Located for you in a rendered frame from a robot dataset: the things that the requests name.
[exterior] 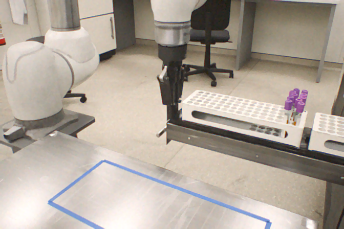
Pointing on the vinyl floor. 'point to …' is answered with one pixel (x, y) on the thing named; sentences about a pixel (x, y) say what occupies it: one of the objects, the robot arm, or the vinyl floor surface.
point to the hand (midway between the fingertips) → (172, 113)
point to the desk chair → (210, 35)
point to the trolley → (119, 193)
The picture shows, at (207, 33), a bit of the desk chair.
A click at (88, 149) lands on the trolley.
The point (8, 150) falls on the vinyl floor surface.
